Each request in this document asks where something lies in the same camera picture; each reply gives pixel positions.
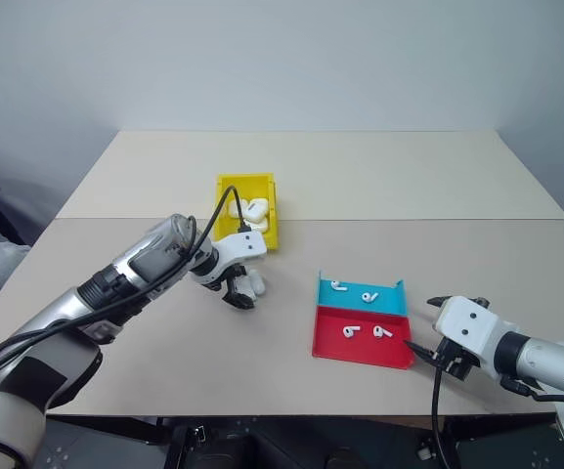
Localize red open tray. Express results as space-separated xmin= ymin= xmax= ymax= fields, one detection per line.
xmin=311 ymin=306 xmax=417 ymax=370

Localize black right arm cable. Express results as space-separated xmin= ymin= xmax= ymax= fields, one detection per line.
xmin=429 ymin=363 xmax=458 ymax=469

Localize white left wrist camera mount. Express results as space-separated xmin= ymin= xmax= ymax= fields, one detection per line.
xmin=211 ymin=231 xmax=269 ymax=269

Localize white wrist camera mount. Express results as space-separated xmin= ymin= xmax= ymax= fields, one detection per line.
xmin=211 ymin=231 xmax=269 ymax=269
xmin=432 ymin=294 xmax=499 ymax=363

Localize blue open tray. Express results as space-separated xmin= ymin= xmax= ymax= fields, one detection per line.
xmin=314 ymin=269 xmax=407 ymax=317

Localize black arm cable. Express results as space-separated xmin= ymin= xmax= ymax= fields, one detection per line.
xmin=429 ymin=363 xmax=458 ymax=469
xmin=0 ymin=184 xmax=254 ymax=393

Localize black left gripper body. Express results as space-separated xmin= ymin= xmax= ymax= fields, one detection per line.
xmin=214 ymin=262 xmax=243 ymax=295

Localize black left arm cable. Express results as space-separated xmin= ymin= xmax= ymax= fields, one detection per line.
xmin=0 ymin=184 xmax=254 ymax=393

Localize yellow plastic bin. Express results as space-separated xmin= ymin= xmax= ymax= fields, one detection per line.
xmin=215 ymin=171 xmax=282 ymax=252

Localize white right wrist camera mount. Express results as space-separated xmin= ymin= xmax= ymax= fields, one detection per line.
xmin=432 ymin=294 xmax=499 ymax=363

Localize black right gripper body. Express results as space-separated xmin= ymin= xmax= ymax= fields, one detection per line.
xmin=432 ymin=337 xmax=482 ymax=383

